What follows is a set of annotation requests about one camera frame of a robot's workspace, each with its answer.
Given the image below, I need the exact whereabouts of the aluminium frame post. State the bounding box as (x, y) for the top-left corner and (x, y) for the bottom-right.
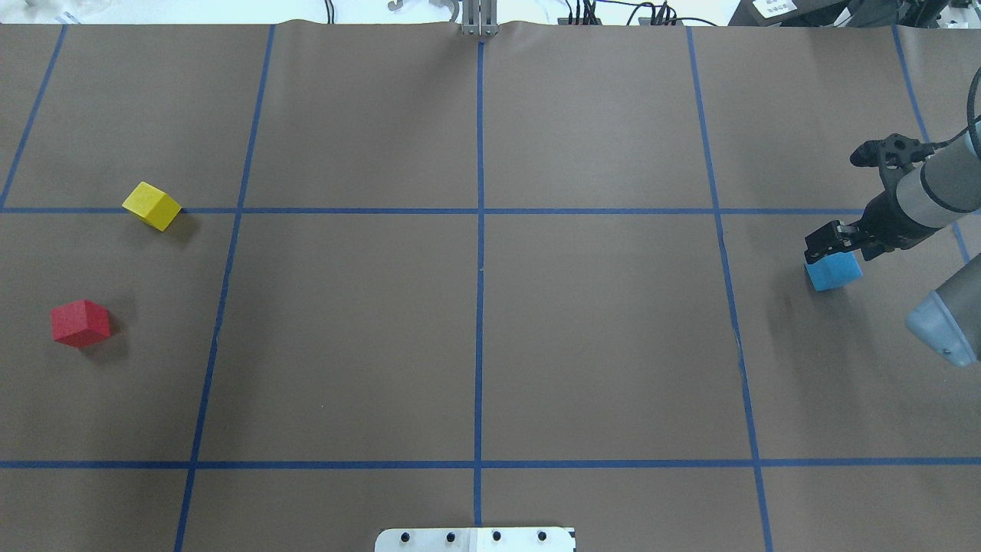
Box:
(458, 0), (500, 38)

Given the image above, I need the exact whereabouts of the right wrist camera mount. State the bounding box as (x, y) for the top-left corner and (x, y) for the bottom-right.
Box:
(849, 133), (941, 192)

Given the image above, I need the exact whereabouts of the blue wooden block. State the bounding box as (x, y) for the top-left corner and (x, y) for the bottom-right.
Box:
(805, 251), (863, 292)

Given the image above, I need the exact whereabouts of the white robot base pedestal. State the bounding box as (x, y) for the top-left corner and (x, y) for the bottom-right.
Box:
(374, 525), (577, 551)

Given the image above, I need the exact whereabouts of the red wooden block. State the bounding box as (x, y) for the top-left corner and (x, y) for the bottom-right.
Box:
(50, 300), (112, 349)

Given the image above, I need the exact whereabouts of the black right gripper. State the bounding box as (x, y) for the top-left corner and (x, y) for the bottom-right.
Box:
(805, 191), (925, 265)

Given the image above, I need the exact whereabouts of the yellow wooden block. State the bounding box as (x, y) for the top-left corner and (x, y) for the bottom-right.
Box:
(121, 182), (182, 232)

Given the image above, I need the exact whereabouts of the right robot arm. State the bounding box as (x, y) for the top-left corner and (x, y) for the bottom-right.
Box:
(803, 74), (980, 367)

